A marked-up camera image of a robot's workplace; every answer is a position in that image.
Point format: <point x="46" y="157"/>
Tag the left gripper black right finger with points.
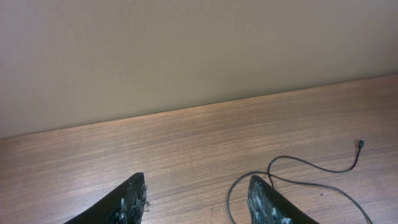
<point x="268" y="206"/>

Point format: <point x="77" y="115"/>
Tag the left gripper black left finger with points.
<point x="123" y="205"/>

